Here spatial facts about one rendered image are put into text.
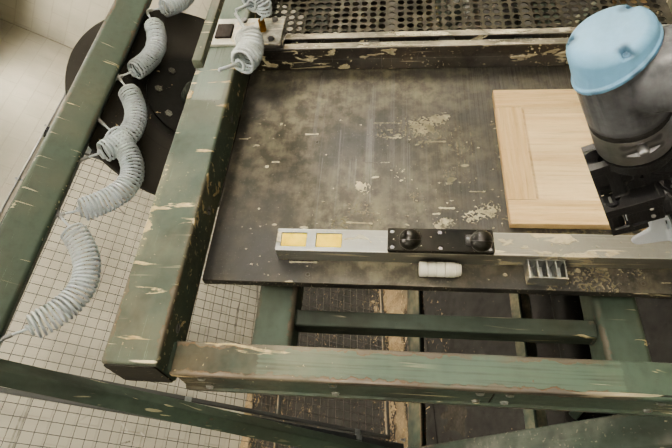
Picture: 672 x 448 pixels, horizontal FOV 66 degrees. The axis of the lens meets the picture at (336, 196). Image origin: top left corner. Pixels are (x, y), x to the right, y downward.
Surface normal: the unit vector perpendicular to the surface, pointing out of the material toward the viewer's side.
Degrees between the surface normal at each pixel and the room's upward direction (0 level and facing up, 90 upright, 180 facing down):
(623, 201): 28
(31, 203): 90
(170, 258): 55
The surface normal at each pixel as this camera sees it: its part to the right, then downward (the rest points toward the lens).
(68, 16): -0.01, 0.76
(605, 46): -0.52, -0.56
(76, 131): 0.50, -0.46
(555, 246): -0.09, -0.56
